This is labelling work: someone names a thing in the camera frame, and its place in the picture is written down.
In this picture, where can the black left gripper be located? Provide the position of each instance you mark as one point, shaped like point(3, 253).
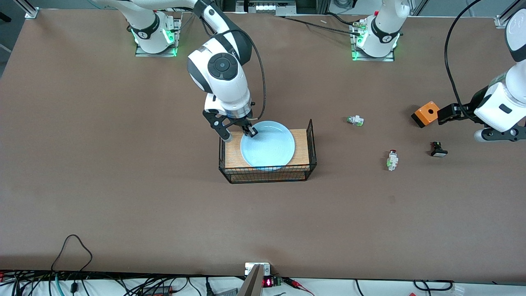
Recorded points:
point(465, 114)

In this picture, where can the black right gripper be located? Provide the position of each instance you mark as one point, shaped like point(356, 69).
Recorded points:
point(242, 121)

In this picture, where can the light blue round plate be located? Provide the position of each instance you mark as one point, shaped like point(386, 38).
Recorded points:
point(271, 146)

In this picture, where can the red push button switch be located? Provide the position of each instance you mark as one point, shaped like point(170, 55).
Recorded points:
point(392, 161)

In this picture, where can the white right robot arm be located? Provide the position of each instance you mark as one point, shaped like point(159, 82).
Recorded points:
point(224, 82)

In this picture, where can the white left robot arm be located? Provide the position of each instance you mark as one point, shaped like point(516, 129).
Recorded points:
point(501, 107)

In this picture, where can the white lit electronics unit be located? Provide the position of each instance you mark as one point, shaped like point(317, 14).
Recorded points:
point(265, 7)

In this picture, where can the red digit display module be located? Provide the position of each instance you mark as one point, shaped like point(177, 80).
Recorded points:
point(268, 282)

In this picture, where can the red clip test lead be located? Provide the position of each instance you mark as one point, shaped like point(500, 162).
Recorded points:
point(294, 282)

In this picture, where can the black power adapter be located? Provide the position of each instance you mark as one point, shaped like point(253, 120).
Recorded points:
point(158, 290)

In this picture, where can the orange button enclosure box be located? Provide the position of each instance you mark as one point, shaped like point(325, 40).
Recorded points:
point(425, 113)

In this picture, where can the black white-capped button switch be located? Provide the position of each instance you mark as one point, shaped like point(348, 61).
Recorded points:
point(439, 152)

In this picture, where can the green push button switch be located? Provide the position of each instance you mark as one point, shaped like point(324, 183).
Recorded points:
point(356, 120)

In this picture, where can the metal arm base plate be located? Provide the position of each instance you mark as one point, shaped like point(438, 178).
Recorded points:
point(374, 59)
point(156, 54)

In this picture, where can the aluminium frame profile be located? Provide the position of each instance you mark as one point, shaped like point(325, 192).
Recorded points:
point(28, 10)
point(509, 12)

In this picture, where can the grey metal camera bracket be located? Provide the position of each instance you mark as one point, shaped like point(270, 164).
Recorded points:
point(252, 283)

